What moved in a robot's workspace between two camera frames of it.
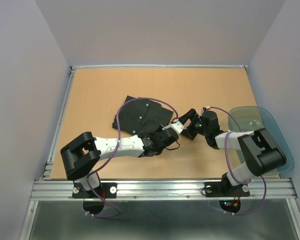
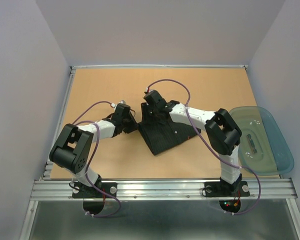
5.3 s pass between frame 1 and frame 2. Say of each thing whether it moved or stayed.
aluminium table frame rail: stayed
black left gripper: moved
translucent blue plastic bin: stayed
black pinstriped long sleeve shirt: moved
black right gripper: moved
